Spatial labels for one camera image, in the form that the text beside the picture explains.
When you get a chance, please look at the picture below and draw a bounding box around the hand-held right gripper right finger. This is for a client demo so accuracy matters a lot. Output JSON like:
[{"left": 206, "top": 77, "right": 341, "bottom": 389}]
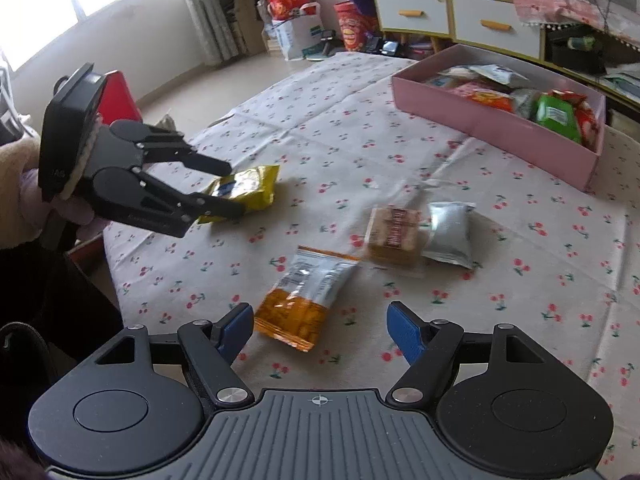
[{"left": 386, "top": 301, "right": 543, "bottom": 405}]

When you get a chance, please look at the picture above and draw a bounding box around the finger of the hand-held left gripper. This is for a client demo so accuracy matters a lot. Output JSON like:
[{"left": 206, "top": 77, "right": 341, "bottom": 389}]
[
  {"left": 142, "top": 127, "right": 232, "bottom": 177},
  {"left": 140, "top": 170, "right": 246, "bottom": 238}
]

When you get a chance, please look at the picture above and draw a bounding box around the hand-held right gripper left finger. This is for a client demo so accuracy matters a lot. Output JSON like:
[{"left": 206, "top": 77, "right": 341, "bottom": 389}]
[{"left": 95, "top": 302, "right": 256, "bottom": 407}]

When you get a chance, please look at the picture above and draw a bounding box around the orange and white snack packet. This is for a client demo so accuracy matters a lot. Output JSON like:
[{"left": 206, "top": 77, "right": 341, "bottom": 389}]
[{"left": 254, "top": 245, "right": 362, "bottom": 352}]

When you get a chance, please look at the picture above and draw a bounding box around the yellow snack packet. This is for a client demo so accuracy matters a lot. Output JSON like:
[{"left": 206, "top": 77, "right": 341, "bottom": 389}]
[{"left": 197, "top": 164, "right": 281, "bottom": 225}]

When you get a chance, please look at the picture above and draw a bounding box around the pink cardboard box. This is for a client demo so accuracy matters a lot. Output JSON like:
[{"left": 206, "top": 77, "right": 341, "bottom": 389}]
[{"left": 391, "top": 43, "right": 607, "bottom": 192}]

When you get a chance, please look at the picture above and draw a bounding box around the brown cracker packet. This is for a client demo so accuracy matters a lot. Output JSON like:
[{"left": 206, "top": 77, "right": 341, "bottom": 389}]
[{"left": 364, "top": 205, "right": 433, "bottom": 268}]

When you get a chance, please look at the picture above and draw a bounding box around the silver snack packet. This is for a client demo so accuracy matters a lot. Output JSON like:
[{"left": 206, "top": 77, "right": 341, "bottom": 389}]
[{"left": 422, "top": 201, "right": 477, "bottom": 270}]

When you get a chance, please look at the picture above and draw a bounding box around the grey curtain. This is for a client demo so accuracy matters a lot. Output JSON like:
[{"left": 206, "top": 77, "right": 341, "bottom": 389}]
[{"left": 177, "top": 0, "right": 241, "bottom": 66}]

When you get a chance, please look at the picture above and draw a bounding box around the white paper bag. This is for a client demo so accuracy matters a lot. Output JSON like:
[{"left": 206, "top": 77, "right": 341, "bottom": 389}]
[{"left": 272, "top": 2, "right": 326, "bottom": 61}]

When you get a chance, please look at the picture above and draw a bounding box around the cherry print tablecloth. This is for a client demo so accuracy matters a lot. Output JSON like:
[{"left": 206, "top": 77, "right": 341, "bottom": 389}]
[{"left": 102, "top": 50, "right": 640, "bottom": 480}]

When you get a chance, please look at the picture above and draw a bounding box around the red plastic bag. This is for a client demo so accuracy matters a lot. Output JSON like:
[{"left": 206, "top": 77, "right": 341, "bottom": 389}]
[{"left": 267, "top": 0, "right": 311, "bottom": 21}]

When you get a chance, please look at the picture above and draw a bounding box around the red printed bucket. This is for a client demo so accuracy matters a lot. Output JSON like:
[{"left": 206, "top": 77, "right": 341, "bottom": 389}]
[{"left": 334, "top": 1, "right": 378, "bottom": 52}]

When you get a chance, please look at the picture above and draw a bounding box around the red orange snack packet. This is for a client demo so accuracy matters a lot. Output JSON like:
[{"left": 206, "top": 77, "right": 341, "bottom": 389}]
[{"left": 457, "top": 85, "right": 515, "bottom": 112}]

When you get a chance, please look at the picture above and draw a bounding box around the green snack packet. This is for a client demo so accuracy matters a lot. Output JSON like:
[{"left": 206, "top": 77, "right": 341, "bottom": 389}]
[{"left": 535, "top": 94, "right": 583, "bottom": 145}]

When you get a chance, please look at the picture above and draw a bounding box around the tall wooden cabinet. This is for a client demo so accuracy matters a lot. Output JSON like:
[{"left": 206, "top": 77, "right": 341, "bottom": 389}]
[{"left": 365, "top": 0, "right": 546, "bottom": 61}]

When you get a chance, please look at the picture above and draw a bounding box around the black storage box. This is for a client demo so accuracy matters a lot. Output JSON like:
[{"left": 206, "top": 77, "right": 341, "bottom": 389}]
[{"left": 550, "top": 35, "right": 608, "bottom": 75}]

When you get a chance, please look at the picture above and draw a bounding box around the low wooden cabinet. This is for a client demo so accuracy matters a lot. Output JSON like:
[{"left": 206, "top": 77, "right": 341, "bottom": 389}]
[{"left": 542, "top": 25, "right": 640, "bottom": 111}]

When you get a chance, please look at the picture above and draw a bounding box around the pink fringed cloth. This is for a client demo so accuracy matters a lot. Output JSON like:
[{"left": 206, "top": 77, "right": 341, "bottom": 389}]
[{"left": 513, "top": 0, "right": 640, "bottom": 48}]

